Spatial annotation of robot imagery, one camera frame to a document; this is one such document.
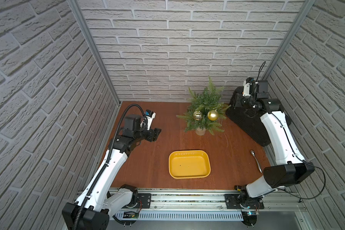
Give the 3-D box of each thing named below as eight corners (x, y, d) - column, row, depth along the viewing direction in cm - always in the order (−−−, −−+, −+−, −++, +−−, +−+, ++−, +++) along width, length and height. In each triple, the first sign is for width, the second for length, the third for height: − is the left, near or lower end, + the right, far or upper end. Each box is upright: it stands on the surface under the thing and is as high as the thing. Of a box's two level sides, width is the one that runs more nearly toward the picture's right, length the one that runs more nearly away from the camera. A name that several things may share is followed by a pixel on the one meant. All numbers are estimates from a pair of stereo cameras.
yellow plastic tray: (168, 180, 83) (168, 177, 78) (169, 154, 93) (169, 150, 88) (210, 180, 83) (212, 177, 78) (206, 154, 93) (208, 150, 88)
